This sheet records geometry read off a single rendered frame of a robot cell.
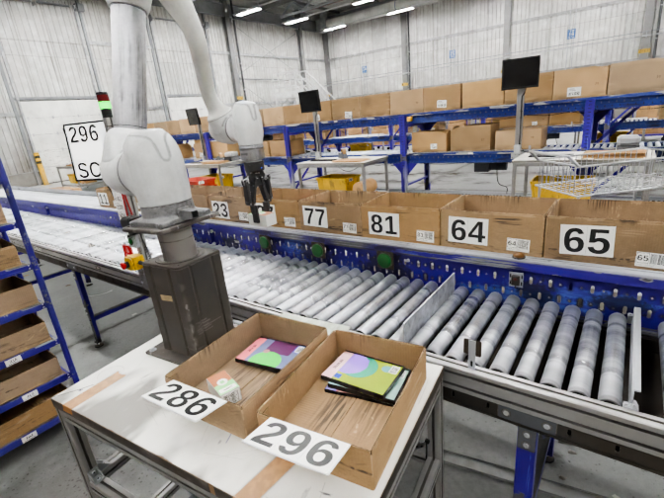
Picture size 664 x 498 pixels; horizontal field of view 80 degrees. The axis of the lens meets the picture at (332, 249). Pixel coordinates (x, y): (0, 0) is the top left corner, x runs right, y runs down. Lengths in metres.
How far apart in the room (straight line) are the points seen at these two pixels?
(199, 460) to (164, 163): 0.78
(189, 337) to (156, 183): 0.49
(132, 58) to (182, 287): 0.74
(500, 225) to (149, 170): 1.24
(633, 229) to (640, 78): 4.55
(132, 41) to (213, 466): 1.24
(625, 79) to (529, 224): 4.55
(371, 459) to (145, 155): 0.96
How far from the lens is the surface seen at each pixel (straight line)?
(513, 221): 1.64
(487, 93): 6.31
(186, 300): 1.30
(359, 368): 1.13
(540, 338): 1.41
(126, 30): 1.54
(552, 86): 6.14
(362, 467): 0.89
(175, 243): 1.30
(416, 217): 1.76
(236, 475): 1.00
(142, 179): 1.26
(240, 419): 1.02
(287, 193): 2.57
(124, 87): 1.49
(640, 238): 1.61
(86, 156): 2.52
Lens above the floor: 1.46
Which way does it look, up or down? 19 degrees down
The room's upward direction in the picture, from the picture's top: 6 degrees counter-clockwise
